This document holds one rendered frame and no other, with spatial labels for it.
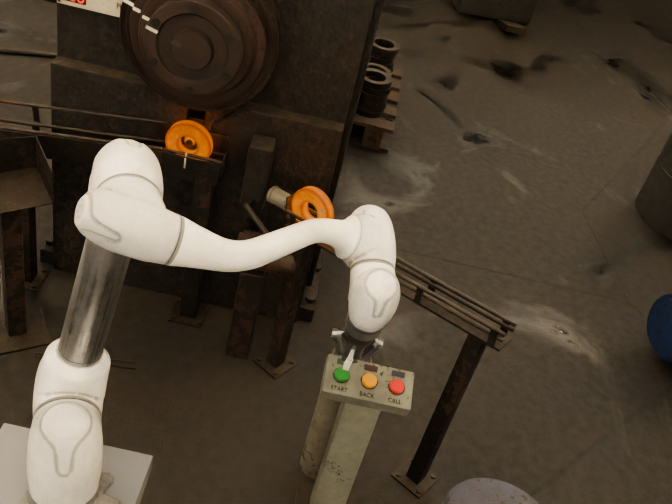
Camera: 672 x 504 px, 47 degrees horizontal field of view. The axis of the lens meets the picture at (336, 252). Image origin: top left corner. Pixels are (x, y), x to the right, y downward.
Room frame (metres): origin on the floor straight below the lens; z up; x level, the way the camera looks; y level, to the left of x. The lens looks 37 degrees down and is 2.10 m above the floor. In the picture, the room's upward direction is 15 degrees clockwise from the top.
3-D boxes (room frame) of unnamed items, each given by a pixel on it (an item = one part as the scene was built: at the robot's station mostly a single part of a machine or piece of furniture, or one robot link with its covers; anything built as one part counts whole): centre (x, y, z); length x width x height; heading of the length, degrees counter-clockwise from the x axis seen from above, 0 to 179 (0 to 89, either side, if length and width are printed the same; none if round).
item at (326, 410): (1.62, -0.12, 0.26); 0.12 x 0.12 x 0.52
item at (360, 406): (1.46, -0.17, 0.31); 0.24 x 0.16 x 0.62; 94
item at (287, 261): (2.04, 0.21, 0.27); 0.22 x 0.13 x 0.53; 94
